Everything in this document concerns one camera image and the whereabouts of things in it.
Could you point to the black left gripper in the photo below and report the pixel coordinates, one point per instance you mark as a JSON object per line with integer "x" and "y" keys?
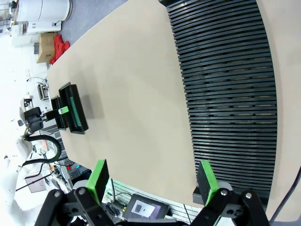
{"x": 34, "y": 120}

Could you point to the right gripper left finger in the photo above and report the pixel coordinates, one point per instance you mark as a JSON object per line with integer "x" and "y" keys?
{"x": 100, "y": 181}

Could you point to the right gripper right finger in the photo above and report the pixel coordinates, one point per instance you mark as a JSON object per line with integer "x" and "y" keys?
{"x": 207, "y": 181}

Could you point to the green perforated circuit board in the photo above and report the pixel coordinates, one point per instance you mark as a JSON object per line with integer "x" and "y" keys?
{"x": 75, "y": 113}

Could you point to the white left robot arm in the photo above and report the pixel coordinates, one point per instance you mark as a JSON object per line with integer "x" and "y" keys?
{"x": 21, "y": 146}

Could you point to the black plastic ESD tray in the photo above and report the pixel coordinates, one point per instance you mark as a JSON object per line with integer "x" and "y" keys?
{"x": 84, "y": 124}
{"x": 61, "y": 123}

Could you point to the black silver instrument box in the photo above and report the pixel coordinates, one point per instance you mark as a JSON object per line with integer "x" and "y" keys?
{"x": 42, "y": 91}

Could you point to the black tablet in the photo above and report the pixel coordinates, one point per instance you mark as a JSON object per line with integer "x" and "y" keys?
{"x": 145, "y": 207}

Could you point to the brown cardboard box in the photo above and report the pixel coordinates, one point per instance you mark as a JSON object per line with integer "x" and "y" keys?
{"x": 45, "y": 49}

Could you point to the red cloth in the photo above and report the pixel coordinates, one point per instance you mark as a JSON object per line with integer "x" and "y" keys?
{"x": 60, "y": 47}

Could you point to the black slotted PCB rack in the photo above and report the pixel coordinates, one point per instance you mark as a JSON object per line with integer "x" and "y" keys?
{"x": 223, "y": 94}

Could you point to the white cylindrical machine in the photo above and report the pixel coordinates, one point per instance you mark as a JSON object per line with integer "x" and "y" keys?
{"x": 47, "y": 9}

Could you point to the white slotted mounting frame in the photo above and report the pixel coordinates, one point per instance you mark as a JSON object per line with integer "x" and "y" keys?
{"x": 122, "y": 188}

